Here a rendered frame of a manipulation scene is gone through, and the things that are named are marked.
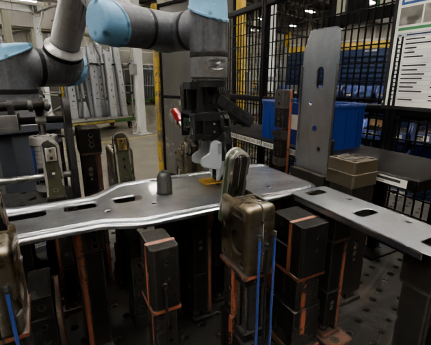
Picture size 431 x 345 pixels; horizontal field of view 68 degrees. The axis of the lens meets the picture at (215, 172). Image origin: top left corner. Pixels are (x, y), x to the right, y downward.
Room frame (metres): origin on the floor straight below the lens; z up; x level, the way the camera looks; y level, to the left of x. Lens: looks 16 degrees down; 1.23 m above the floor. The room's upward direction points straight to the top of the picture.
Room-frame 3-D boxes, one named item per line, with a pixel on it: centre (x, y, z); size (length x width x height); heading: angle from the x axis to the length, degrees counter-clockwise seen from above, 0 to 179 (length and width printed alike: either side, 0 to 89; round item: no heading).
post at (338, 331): (0.59, -0.24, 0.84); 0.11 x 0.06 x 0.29; 28
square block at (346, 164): (0.70, -0.31, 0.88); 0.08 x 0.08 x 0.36; 28
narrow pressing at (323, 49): (0.80, -0.25, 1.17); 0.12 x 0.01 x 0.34; 28
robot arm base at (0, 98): (1.01, 0.60, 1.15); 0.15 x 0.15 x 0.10
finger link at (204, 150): (0.70, 0.03, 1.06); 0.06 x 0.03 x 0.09; 118
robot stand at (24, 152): (1.01, 0.60, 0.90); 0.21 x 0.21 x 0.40; 47
